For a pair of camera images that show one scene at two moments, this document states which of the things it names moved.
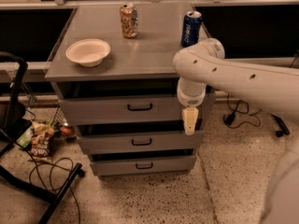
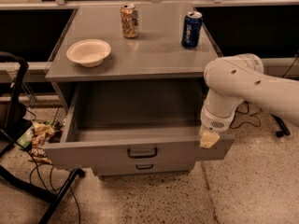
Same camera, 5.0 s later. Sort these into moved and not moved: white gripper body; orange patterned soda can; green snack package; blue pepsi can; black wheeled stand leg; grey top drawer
Moved: white gripper body; grey top drawer
Not moved: black wheeled stand leg; green snack package; orange patterned soda can; blue pepsi can
